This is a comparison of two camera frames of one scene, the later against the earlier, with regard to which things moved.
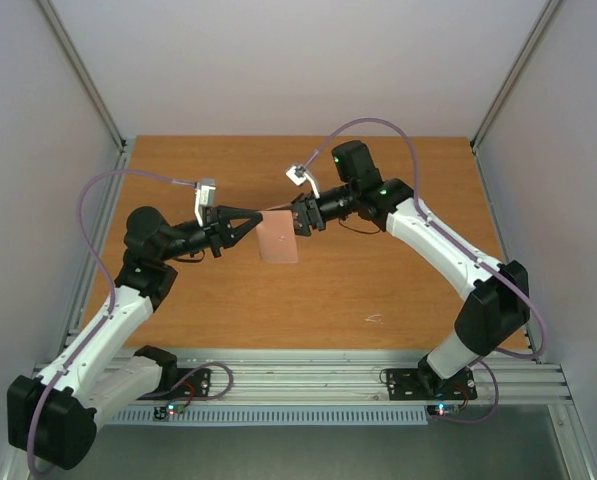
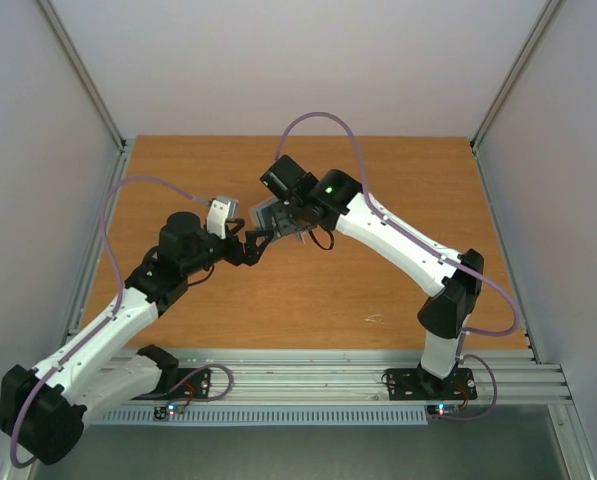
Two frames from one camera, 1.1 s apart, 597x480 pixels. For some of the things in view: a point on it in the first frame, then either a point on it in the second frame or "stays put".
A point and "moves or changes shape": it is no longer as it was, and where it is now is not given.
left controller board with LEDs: (161, 412) stays put
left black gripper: (220, 231) to (250, 256)
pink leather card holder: (276, 236) moves or changes shape
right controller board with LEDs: (443, 409) stays put
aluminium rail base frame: (360, 375) stays put
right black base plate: (424, 384) stays put
